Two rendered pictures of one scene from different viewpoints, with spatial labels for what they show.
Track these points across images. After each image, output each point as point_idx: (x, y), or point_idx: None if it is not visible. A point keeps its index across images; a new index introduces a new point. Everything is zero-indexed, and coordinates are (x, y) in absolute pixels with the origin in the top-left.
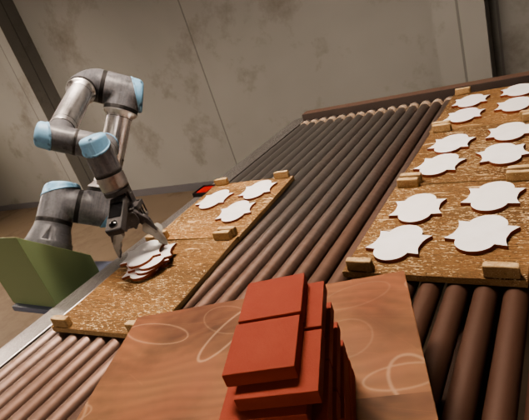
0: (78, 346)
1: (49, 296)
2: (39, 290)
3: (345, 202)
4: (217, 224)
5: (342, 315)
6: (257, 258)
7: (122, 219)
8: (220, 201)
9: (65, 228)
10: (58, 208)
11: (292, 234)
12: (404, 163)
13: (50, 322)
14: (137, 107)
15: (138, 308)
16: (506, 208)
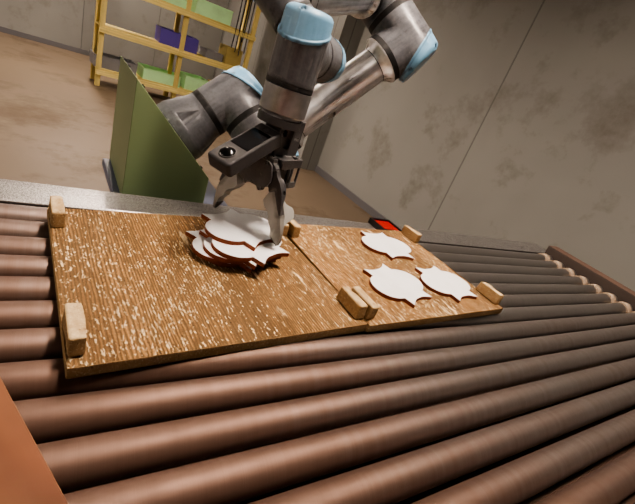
0: (20, 264)
1: (123, 178)
2: (122, 163)
3: (563, 430)
4: (361, 279)
5: None
6: (363, 396)
7: (243, 157)
8: (390, 253)
9: (210, 128)
10: (222, 100)
11: (447, 408)
12: None
13: (71, 202)
14: (404, 68)
15: (137, 294)
16: None
